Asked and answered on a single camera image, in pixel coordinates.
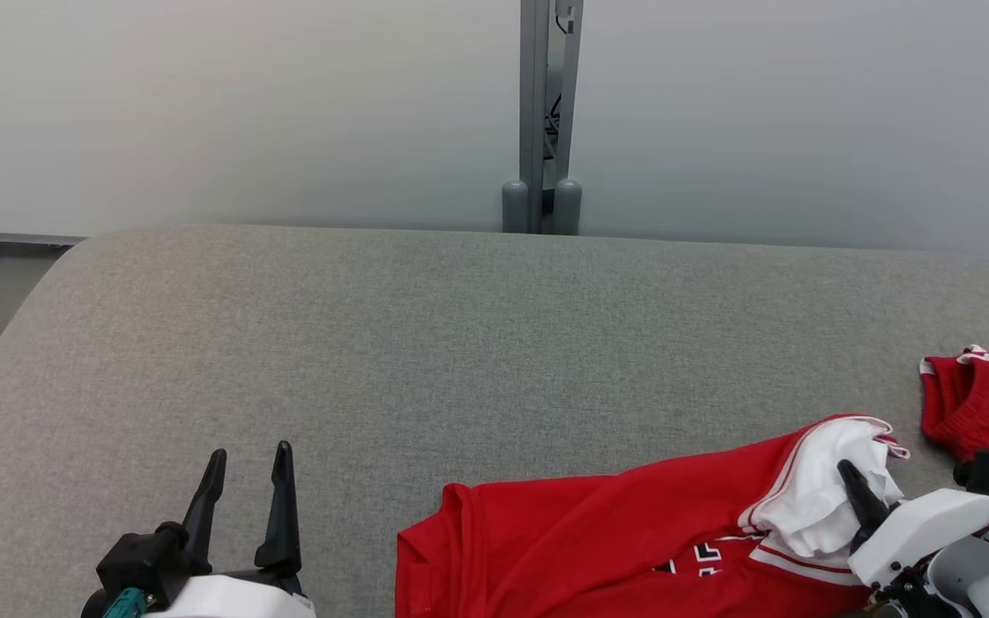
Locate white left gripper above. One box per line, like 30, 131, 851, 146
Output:
144, 440, 317, 618

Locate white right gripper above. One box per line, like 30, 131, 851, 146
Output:
836, 459, 989, 591

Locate red shorts white stripe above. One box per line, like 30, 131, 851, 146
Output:
919, 345, 989, 466

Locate red jersey number 23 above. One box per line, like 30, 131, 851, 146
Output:
394, 415, 912, 618

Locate grey partition post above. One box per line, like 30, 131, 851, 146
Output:
501, 0, 586, 236

